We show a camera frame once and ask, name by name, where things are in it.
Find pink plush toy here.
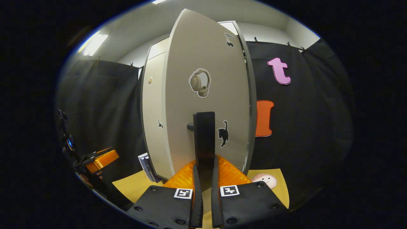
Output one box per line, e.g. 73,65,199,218
251,173,277,190

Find row of black clips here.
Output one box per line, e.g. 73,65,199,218
95,37,309,68

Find blue and white books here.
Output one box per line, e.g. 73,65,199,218
138,153,162,183

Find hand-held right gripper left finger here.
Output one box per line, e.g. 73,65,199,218
127,161,204,229

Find beige shoe cabinet door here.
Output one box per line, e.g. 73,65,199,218
141,51,174,180
164,9,252,191

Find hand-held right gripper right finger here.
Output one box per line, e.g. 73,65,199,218
211,155,288,229

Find beige double-door shoe cabinet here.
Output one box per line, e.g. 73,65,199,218
140,9,257,191

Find black backdrop cloth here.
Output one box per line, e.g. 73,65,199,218
56,38,355,210

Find narrow ceiling light strip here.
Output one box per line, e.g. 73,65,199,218
78,32,108,57

